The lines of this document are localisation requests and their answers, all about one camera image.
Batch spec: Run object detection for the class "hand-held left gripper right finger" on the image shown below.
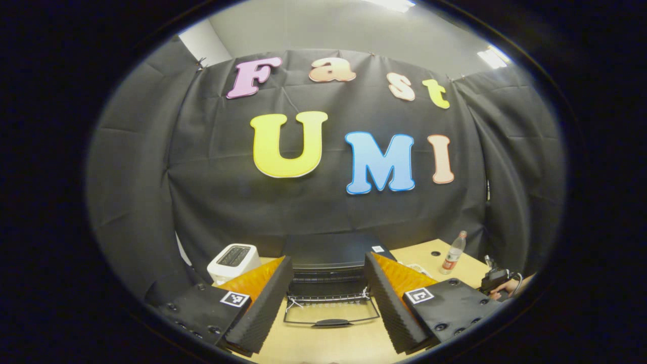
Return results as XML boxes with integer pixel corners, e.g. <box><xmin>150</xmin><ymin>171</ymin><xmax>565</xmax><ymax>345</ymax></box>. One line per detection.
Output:
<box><xmin>364</xmin><ymin>252</ymin><xmax>506</xmax><ymax>355</ymax></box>

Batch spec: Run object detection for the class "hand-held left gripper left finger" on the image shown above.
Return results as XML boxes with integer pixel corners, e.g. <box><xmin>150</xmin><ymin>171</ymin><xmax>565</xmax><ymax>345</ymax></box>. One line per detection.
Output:
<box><xmin>159</xmin><ymin>255</ymin><xmax>295</xmax><ymax>355</ymax></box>

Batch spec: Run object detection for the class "white toaster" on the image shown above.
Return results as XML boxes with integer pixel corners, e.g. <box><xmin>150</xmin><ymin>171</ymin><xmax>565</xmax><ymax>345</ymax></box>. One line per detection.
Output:
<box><xmin>207</xmin><ymin>244</ymin><xmax>262</xmax><ymax>286</ymax></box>

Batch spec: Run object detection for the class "clear water bottle red label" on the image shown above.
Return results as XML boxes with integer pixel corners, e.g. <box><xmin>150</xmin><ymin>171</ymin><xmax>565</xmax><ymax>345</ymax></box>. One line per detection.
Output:
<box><xmin>439</xmin><ymin>231</ymin><xmax>468</xmax><ymax>275</ymax></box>

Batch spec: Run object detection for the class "ceiling light panel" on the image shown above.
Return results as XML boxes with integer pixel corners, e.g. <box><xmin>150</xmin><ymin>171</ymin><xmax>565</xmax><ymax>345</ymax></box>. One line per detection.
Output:
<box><xmin>477</xmin><ymin>45</ymin><xmax>509</xmax><ymax>69</ymax></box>
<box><xmin>361</xmin><ymin>0</ymin><xmax>416</xmax><ymax>13</ymax></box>

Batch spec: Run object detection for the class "black backdrop cloth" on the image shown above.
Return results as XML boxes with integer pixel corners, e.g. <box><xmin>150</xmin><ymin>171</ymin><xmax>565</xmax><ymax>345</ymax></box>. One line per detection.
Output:
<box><xmin>85</xmin><ymin>35</ymin><xmax>567</xmax><ymax>304</ymax></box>

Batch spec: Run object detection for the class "black electric oven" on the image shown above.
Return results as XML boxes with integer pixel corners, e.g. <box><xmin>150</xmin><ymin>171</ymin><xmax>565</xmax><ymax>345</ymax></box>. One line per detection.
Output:
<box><xmin>281</xmin><ymin>233</ymin><xmax>397</xmax><ymax>329</ymax></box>

